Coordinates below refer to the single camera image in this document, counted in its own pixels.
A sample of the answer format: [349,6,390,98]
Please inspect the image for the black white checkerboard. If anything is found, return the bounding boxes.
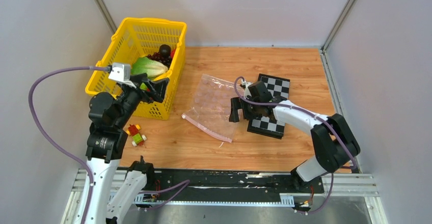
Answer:
[247,73,290,139]

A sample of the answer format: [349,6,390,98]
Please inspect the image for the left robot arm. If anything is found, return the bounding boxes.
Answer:
[74,73,170,223]

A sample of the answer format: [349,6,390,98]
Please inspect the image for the green lettuce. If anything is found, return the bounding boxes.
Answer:
[130,57,168,80]

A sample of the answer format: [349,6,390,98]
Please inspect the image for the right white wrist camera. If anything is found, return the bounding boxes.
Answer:
[240,81,252,98]

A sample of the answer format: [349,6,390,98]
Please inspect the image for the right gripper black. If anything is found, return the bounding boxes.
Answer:
[229,96,262,123]

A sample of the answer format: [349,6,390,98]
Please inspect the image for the aluminium frame base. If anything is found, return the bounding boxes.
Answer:
[62,168,388,223]

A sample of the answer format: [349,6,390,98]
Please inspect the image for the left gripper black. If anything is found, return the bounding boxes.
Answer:
[114,72,169,127]

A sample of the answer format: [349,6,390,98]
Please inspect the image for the clear zip top bag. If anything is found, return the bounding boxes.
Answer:
[181,74,237,143]

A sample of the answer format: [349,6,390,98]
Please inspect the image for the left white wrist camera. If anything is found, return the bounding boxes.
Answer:
[109,62,131,82]

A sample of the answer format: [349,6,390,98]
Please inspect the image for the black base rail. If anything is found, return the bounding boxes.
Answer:
[142,169,324,203]

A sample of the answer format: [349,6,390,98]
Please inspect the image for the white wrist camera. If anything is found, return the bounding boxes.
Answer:
[240,81,252,98]
[109,62,131,82]

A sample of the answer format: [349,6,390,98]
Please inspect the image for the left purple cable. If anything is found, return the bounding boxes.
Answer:
[28,66,112,224]

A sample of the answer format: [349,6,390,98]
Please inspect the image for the yellow plastic basket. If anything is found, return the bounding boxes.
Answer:
[96,17,187,120]

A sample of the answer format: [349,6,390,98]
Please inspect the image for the dark red grapes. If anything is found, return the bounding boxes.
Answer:
[146,52,172,68]

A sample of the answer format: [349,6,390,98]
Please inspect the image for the red strawberry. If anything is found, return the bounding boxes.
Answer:
[170,49,176,59]

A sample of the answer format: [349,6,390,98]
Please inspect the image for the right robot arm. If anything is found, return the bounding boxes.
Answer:
[229,76,361,192]

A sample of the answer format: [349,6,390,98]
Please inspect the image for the dark avocado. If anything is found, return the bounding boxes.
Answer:
[158,44,172,58]

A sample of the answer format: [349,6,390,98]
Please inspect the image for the red green toy car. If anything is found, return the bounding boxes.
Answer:
[126,124,147,147]

